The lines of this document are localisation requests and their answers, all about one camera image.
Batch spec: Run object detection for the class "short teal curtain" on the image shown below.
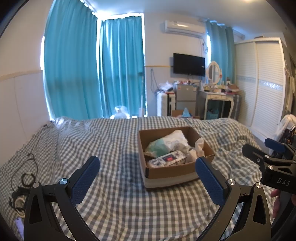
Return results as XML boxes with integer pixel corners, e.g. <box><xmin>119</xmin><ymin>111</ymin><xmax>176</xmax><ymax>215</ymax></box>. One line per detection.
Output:
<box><xmin>206</xmin><ymin>20</ymin><xmax>235</xmax><ymax>79</ymax></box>

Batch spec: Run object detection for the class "small grey fridge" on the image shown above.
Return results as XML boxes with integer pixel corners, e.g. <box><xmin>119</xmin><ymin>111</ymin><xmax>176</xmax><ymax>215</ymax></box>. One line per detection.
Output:
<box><xmin>174</xmin><ymin>83</ymin><xmax>198</xmax><ymax>112</ymax></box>

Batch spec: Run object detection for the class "white garment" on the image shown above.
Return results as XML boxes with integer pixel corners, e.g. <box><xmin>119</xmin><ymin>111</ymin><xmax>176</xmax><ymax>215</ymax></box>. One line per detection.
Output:
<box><xmin>276</xmin><ymin>115</ymin><xmax>296</xmax><ymax>139</ymax></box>

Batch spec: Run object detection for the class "dark round gadget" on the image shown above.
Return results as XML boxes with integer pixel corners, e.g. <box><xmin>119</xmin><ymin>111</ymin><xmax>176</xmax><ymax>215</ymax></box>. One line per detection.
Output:
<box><xmin>9</xmin><ymin>188</ymin><xmax>27</xmax><ymax>217</ymax></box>

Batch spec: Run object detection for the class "large white sock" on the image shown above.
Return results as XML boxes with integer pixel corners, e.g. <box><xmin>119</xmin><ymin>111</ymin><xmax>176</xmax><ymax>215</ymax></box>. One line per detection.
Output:
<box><xmin>194</xmin><ymin>137</ymin><xmax>205</xmax><ymax>160</ymax></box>

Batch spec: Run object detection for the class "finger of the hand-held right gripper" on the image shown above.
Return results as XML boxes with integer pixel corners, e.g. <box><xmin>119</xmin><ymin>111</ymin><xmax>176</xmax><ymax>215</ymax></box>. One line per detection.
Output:
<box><xmin>264</xmin><ymin>138</ymin><xmax>296</xmax><ymax>161</ymax></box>
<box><xmin>242</xmin><ymin>143</ymin><xmax>278</xmax><ymax>173</ymax></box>

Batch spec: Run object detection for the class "dark floral garment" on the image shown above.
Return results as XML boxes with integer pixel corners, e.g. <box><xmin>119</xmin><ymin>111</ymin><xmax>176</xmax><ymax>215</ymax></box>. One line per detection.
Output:
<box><xmin>279</xmin><ymin>125</ymin><xmax>296</xmax><ymax>145</ymax></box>

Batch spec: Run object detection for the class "white oval mirror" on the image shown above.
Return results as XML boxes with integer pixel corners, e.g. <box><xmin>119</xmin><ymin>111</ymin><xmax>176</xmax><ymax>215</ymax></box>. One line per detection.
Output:
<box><xmin>206</xmin><ymin>61</ymin><xmax>222</xmax><ymax>85</ymax></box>

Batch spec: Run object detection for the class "white louvred wardrobe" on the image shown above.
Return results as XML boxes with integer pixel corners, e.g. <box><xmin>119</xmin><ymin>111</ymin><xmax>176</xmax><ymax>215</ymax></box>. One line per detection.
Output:
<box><xmin>234</xmin><ymin>37</ymin><xmax>287</xmax><ymax>141</ymax></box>

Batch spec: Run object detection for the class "narrow teal curtain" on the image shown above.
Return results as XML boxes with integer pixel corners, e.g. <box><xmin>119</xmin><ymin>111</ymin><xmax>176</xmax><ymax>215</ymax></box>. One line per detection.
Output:
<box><xmin>100</xmin><ymin>14</ymin><xmax>147</xmax><ymax>117</ymax></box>

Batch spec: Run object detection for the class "white green towel packet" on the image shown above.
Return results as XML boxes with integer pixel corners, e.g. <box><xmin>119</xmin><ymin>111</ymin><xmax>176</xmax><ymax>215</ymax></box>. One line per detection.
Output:
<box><xmin>144</xmin><ymin>130</ymin><xmax>189</xmax><ymax>158</ymax></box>

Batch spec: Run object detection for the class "small white sock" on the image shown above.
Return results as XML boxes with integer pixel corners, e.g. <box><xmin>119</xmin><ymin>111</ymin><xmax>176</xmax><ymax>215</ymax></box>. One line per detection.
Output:
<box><xmin>185</xmin><ymin>148</ymin><xmax>197</xmax><ymax>163</ymax></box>

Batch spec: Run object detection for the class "grey checkered blanket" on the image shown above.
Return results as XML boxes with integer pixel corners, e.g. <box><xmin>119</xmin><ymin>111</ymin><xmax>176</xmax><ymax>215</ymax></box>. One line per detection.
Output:
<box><xmin>0</xmin><ymin>116</ymin><xmax>275</xmax><ymax>241</ymax></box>

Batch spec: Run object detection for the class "wide teal curtain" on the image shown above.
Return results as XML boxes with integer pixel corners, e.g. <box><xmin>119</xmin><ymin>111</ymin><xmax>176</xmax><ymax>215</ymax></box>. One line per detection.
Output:
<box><xmin>44</xmin><ymin>0</ymin><xmax>103</xmax><ymax>120</ymax></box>

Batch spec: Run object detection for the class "white suitcase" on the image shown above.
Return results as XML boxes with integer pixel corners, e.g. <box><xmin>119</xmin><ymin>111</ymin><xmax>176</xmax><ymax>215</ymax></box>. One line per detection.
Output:
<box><xmin>157</xmin><ymin>93</ymin><xmax>176</xmax><ymax>116</ymax></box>

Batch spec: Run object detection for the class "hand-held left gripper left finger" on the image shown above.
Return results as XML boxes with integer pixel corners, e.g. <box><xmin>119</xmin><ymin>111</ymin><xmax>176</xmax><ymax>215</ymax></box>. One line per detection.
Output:
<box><xmin>23</xmin><ymin>156</ymin><xmax>101</xmax><ymax>241</ymax></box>

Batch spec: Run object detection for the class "hanging black wall cable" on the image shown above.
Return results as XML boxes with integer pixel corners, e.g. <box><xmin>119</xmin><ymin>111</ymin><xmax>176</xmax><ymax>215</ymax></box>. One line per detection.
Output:
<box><xmin>150</xmin><ymin>68</ymin><xmax>158</xmax><ymax>93</ymax></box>

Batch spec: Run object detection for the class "floral tissue pack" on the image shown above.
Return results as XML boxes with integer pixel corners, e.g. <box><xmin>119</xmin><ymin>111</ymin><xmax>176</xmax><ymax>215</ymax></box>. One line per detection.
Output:
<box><xmin>147</xmin><ymin>150</ymin><xmax>188</xmax><ymax>168</ymax></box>

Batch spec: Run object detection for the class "brown cardboard box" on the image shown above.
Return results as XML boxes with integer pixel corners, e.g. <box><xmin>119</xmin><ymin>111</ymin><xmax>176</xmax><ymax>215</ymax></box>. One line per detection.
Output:
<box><xmin>137</xmin><ymin>126</ymin><xmax>216</xmax><ymax>189</ymax></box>

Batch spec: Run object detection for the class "small purple item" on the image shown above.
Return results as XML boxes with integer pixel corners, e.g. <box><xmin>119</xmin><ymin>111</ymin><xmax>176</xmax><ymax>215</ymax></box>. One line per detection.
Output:
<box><xmin>14</xmin><ymin>218</ymin><xmax>23</xmax><ymax>235</ymax></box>

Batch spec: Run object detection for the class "clear plastic bag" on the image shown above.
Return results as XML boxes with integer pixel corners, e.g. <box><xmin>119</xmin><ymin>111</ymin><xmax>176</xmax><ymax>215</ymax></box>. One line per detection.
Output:
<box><xmin>111</xmin><ymin>105</ymin><xmax>130</xmax><ymax>119</ymax></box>

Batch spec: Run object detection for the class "crumpled clear bag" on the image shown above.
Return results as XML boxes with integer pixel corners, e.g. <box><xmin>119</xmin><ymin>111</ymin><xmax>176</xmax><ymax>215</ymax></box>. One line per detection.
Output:
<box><xmin>159</xmin><ymin>81</ymin><xmax>174</xmax><ymax>93</ymax></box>

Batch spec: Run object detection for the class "cardboard box with flaps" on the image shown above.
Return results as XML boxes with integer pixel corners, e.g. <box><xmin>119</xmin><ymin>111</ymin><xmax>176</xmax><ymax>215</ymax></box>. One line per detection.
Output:
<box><xmin>171</xmin><ymin>110</ymin><xmax>200</xmax><ymax>120</ymax></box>

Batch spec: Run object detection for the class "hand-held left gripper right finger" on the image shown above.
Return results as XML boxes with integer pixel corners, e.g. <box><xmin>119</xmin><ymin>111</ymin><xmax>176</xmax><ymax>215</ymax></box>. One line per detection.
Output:
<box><xmin>195</xmin><ymin>156</ymin><xmax>271</xmax><ymax>241</ymax></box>

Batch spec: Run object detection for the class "white dressing table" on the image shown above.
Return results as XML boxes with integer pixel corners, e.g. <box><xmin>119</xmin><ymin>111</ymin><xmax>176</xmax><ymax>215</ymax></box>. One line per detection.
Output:
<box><xmin>198</xmin><ymin>89</ymin><xmax>235</xmax><ymax>121</ymax></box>

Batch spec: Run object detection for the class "person's right hand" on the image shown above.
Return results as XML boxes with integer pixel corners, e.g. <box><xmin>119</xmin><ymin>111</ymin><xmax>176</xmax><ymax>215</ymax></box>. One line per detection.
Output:
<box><xmin>270</xmin><ymin>189</ymin><xmax>282</xmax><ymax>219</ymax></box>

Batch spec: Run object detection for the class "black wall television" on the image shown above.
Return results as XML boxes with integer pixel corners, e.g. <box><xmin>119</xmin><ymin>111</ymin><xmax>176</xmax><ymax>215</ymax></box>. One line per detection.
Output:
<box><xmin>173</xmin><ymin>53</ymin><xmax>206</xmax><ymax>77</ymax></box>

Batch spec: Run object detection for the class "white air conditioner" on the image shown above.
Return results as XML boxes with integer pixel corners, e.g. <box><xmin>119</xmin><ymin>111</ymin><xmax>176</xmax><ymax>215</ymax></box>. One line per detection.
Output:
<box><xmin>161</xmin><ymin>20</ymin><xmax>206</xmax><ymax>37</ymax></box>

